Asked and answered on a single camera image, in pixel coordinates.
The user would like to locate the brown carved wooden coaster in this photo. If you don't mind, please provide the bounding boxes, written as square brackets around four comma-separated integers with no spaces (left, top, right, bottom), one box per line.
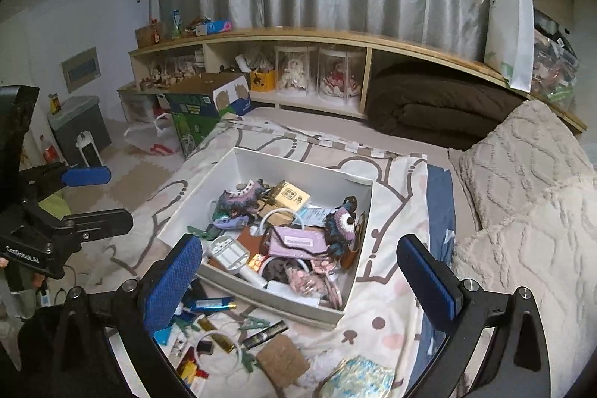
[256,337,311,390]

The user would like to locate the blue quilt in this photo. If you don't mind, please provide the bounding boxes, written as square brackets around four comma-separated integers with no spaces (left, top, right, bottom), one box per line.
[410,165,458,381]

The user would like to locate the red packet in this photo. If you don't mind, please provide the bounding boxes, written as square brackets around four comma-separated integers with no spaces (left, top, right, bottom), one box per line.
[177,349,206,380]

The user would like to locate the white heater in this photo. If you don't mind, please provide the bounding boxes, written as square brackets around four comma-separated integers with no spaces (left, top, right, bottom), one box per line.
[76,131,103,168]

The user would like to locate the foam floor mat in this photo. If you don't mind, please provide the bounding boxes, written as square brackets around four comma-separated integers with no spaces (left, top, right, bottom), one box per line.
[100,118,188,213]

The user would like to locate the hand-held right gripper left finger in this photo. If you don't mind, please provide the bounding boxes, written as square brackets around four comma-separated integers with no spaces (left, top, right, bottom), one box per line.
[49,234,203,398]

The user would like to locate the beige tufted blanket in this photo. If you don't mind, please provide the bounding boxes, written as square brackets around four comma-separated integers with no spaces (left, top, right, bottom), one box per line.
[448,100,597,236]
[451,186,597,398]

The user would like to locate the printed bed sheet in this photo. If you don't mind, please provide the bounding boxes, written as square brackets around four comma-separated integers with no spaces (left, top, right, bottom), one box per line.
[88,106,456,398]

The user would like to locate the purple crocheted piece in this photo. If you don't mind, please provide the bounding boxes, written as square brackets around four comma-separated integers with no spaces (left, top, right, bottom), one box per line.
[213,179,267,231]

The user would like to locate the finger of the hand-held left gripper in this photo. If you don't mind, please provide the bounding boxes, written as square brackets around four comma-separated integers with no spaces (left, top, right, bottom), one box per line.
[19,162,111,199]
[60,209,134,241]

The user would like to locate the blue snack packet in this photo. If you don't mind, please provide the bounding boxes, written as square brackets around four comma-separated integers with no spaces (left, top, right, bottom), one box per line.
[196,20,233,36]

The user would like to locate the white shoe box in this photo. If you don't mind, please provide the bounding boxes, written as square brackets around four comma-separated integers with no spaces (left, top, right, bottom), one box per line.
[157,147,374,330]

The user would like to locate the yellow-green cloth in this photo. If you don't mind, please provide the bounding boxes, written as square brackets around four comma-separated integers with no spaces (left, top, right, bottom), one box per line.
[40,190,71,222]

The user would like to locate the white tote bag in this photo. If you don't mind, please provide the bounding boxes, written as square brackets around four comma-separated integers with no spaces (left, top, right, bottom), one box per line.
[480,0,535,91]

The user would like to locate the purple pouch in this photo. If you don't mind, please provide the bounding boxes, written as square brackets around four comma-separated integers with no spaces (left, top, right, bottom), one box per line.
[259,225,330,261]

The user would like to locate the clear bag of packets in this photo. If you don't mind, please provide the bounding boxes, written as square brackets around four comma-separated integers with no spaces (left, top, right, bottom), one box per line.
[529,9,582,108]

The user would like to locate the black flat bar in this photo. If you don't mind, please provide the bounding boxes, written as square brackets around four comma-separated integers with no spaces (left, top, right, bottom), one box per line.
[243,320,288,350]

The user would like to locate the blue metal tube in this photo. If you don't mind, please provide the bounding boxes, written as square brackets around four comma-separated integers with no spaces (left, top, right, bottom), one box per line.
[190,296,236,313]

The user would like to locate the brown basket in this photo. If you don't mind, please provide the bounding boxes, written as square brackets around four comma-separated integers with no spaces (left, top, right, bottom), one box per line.
[135,22,167,49]

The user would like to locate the grey storage bin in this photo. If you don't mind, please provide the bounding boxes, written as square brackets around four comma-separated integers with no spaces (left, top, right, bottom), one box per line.
[47,96,113,168]

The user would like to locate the wooden shelf unit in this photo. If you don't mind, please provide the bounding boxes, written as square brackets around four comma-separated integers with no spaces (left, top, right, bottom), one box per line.
[116,29,589,136]

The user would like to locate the red label bottle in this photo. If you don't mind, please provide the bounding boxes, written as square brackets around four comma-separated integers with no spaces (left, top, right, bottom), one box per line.
[40,134,62,166]

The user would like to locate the clear case with white doll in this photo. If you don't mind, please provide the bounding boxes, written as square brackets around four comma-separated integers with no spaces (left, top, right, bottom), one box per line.
[275,45,318,94]

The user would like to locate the clear storage drawer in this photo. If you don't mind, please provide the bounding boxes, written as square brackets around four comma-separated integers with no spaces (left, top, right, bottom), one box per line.
[119,93,160,124]

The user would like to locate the floral fabric pouch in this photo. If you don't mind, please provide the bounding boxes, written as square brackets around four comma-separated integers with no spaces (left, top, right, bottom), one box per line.
[319,356,397,398]

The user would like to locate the gold bar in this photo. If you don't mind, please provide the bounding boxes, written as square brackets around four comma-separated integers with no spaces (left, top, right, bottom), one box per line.
[212,333,234,355]

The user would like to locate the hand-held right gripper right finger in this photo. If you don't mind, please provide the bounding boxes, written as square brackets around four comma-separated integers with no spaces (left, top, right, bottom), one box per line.
[396,235,546,398]

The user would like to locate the yellow small box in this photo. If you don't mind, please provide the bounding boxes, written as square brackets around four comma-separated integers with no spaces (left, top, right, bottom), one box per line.
[272,180,313,210]

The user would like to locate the yellow storage box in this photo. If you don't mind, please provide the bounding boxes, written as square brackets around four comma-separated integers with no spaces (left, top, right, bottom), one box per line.
[250,69,276,93]

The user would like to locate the green beer carton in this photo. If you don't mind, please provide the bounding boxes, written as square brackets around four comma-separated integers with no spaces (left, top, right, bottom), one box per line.
[164,74,253,159]

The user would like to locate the clear case with red doll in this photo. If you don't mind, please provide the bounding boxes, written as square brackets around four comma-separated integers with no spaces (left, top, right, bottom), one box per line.
[317,46,365,101]

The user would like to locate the white plastic frame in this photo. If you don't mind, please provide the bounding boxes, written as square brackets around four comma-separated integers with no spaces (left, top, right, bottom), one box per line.
[208,237,251,271]

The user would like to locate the pink hair clips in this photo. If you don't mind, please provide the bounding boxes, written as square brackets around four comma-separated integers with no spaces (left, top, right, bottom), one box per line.
[287,267,344,310]

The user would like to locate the brown folded blanket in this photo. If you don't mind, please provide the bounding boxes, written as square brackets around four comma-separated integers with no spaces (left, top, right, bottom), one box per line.
[365,62,528,150]

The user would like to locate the wall panel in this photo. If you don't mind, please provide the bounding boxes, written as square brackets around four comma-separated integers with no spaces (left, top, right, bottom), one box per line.
[62,47,101,94]

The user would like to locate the white plastic bag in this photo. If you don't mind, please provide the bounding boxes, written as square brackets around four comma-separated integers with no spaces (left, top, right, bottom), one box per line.
[124,113,183,157]

